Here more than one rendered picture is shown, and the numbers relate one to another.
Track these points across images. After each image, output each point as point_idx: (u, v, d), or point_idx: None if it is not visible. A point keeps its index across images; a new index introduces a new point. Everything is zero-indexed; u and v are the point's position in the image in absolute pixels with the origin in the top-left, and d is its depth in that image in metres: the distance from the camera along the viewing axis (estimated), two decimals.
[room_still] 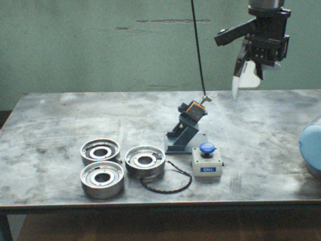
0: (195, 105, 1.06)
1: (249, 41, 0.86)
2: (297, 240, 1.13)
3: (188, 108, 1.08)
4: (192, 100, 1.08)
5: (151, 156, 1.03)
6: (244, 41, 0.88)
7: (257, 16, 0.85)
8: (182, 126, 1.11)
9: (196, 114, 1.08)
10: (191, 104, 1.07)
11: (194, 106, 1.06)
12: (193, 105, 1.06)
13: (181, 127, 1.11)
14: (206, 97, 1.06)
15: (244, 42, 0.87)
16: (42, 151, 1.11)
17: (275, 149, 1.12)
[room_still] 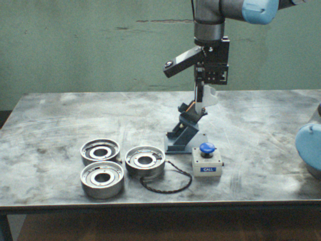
0: (195, 105, 1.06)
1: (202, 69, 0.99)
2: (297, 240, 1.13)
3: (188, 107, 1.08)
4: (192, 99, 1.08)
5: (151, 156, 1.03)
6: (195, 69, 1.00)
7: (204, 46, 0.98)
8: (183, 126, 1.11)
9: (196, 114, 1.08)
10: (191, 103, 1.07)
11: (194, 106, 1.06)
12: (193, 105, 1.06)
13: (181, 126, 1.11)
14: None
15: (198, 70, 0.99)
16: (42, 151, 1.11)
17: (275, 149, 1.12)
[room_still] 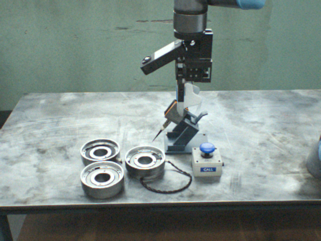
0: (177, 105, 0.96)
1: (183, 65, 0.89)
2: (297, 240, 1.13)
3: (170, 108, 0.98)
4: (174, 99, 0.98)
5: (151, 156, 1.03)
6: (176, 65, 0.90)
7: (185, 40, 0.88)
8: (164, 128, 1.01)
9: (178, 115, 0.98)
10: (173, 103, 0.97)
11: (175, 106, 0.97)
12: (174, 105, 0.96)
13: (162, 129, 1.01)
14: None
15: (179, 66, 0.89)
16: (42, 151, 1.11)
17: (275, 149, 1.12)
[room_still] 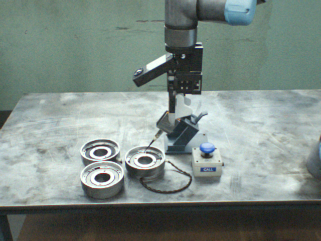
0: (168, 115, 0.99)
1: (174, 77, 0.91)
2: (297, 240, 1.13)
3: (161, 118, 1.00)
4: (166, 110, 1.00)
5: (151, 156, 1.03)
6: (167, 78, 0.92)
7: (176, 53, 0.90)
8: (156, 138, 1.03)
9: (170, 125, 1.00)
10: (165, 114, 0.99)
11: (167, 116, 0.99)
12: (166, 115, 0.99)
13: (154, 139, 1.03)
14: None
15: (170, 79, 0.91)
16: (42, 151, 1.11)
17: (275, 149, 1.12)
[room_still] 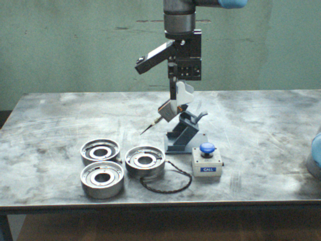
0: None
1: (174, 64, 0.94)
2: (297, 240, 1.13)
3: (164, 104, 1.02)
4: None
5: (151, 156, 1.03)
6: (167, 65, 0.95)
7: (175, 40, 0.93)
8: (154, 124, 1.04)
9: (171, 113, 1.02)
10: (168, 101, 1.01)
11: (170, 104, 1.00)
12: (169, 102, 1.00)
13: (153, 124, 1.04)
14: None
15: (170, 65, 0.93)
16: (42, 151, 1.11)
17: (275, 149, 1.12)
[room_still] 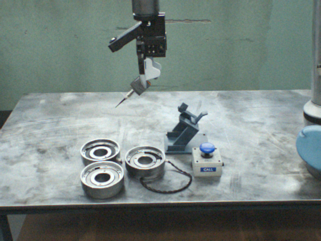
0: None
1: (141, 42, 1.08)
2: (297, 240, 1.13)
3: (135, 80, 1.16)
4: None
5: (151, 156, 1.03)
6: (136, 43, 1.09)
7: (142, 21, 1.07)
8: (127, 97, 1.18)
9: (141, 87, 1.16)
10: (139, 76, 1.15)
11: (140, 79, 1.15)
12: (140, 78, 1.14)
13: (126, 97, 1.18)
14: None
15: (138, 43, 1.07)
16: (42, 151, 1.11)
17: (275, 149, 1.12)
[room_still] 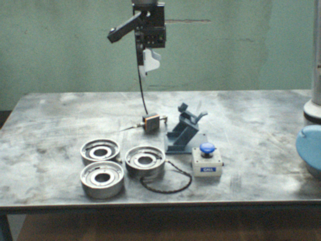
0: (159, 118, 1.21)
1: (141, 32, 1.07)
2: (297, 240, 1.13)
3: (152, 116, 1.20)
4: (155, 112, 1.22)
5: (151, 156, 1.03)
6: (135, 33, 1.08)
7: (142, 11, 1.06)
8: (136, 127, 1.18)
9: (153, 125, 1.21)
10: (156, 115, 1.21)
11: (158, 118, 1.20)
12: (158, 116, 1.20)
13: (135, 127, 1.18)
14: (166, 117, 1.23)
15: (137, 33, 1.06)
16: (42, 151, 1.11)
17: (275, 149, 1.12)
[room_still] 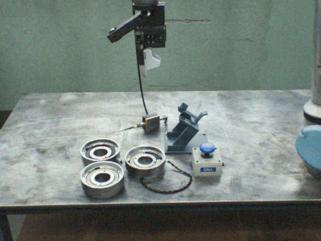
0: (159, 118, 1.21)
1: (141, 32, 1.07)
2: (297, 240, 1.13)
3: (152, 116, 1.20)
4: (155, 112, 1.22)
5: (151, 156, 1.03)
6: (135, 33, 1.08)
7: (142, 11, 1.06)
8: (136, 127, 1.18)
9: (153, 125, 1.21)
10: (156, 115, 1.21)
11: (158, 118, 1.20)
12: (158, 116, 1.20)
13: (135, 127, 1.18)
14: (166, 117, 1.23)
15: (137, 33, 1.06)
16: (42, 151, 1.11)
17: (275, 149, 1.12)
